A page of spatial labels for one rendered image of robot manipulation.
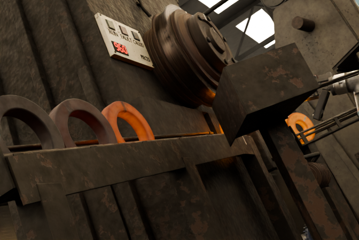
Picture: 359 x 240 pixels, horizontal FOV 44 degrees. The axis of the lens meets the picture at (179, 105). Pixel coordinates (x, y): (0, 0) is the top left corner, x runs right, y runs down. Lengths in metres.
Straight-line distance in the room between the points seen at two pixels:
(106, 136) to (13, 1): 1.01
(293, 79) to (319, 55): 3.41
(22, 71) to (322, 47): 3.27
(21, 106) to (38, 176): 0.16
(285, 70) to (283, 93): 0.07
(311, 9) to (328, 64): 0.57
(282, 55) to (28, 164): 0.68
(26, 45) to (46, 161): 1.04
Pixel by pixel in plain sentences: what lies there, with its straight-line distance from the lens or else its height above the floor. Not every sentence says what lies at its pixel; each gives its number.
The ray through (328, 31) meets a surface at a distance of 4.56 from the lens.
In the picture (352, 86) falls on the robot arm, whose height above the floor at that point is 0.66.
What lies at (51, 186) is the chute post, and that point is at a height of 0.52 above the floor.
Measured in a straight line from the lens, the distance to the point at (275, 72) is 1.16.
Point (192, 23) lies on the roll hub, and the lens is 1.84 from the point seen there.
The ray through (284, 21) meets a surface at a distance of 4.79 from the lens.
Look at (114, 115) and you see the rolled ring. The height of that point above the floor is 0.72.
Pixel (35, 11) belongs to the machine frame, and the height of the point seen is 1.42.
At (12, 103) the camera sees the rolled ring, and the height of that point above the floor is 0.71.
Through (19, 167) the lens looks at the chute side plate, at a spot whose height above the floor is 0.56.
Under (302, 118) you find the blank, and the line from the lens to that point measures 2.21.
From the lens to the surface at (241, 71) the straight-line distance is 1.14.
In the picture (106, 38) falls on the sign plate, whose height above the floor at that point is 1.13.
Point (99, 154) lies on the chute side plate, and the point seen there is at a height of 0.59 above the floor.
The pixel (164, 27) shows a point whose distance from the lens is 1.80.
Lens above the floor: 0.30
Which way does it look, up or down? 20 degrees up
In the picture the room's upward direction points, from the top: 24 degrees counter-clockwise
